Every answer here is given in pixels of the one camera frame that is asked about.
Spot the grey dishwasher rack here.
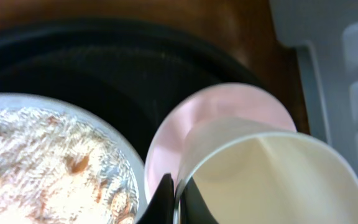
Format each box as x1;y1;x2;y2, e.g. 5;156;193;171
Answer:
270;0;358;176

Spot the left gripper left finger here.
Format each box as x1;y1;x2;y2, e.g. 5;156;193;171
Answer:
136;174;175;224

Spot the round black serving tray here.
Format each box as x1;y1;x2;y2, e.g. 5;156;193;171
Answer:
0;18;267;162

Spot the pink saucer bowl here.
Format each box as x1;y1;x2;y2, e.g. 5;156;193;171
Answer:
144;83;297;202

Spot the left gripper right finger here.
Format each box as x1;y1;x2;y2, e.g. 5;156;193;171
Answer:
179;178;218;224

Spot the grey plate with food scraps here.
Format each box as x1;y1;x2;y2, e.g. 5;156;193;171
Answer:
0;93;147;223

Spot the cream paper cup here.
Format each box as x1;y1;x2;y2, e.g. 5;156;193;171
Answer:
177;118;358;224

